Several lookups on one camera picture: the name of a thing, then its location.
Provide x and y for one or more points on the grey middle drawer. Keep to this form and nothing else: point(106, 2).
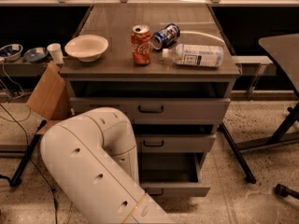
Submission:
point(175, 143)

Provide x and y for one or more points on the grey drawer cabinet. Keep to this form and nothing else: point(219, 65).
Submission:
point(115, 75)

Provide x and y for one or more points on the clear plastic water bottle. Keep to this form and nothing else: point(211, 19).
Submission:
point(195, 55)

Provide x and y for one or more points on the white bowl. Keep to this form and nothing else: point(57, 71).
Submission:
point(86, 48)

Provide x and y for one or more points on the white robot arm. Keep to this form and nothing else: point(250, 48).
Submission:
point(93, 158)

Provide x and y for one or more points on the brown cardboard box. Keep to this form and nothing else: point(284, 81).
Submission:
point(50, 99)

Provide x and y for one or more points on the blue patterned bowl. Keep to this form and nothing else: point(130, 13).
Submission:
point(36, 55)
point(11, 52)

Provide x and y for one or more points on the grey drawer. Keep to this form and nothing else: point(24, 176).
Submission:
point(160, 110)
point(172, 174)
point(175, 143)

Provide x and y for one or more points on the white paper cup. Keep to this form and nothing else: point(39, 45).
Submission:
point(56, 52)

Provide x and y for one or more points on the grey bottom drawer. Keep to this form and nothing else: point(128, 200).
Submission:
point(172, 174)

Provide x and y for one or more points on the blue patterned bowl left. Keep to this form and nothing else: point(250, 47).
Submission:
point(11, 52)

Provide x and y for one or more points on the blue patterned bowl right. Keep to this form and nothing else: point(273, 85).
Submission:
point(36, 55)

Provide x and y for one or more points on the blue soda can lying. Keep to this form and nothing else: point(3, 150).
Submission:
point(165, 37)

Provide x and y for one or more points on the black stand leg right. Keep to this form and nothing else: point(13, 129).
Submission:
point(249, 177)

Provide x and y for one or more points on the black stand leg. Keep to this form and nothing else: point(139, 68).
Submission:
point(249, 177)
point(16, 178)

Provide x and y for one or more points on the red cola can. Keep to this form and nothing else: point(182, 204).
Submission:
point(140, 40)

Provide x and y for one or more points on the grey top drawer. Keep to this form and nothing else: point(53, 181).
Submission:
point(160, 110)

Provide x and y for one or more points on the black stand leg left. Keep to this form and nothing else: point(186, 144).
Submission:
point(16, 178)

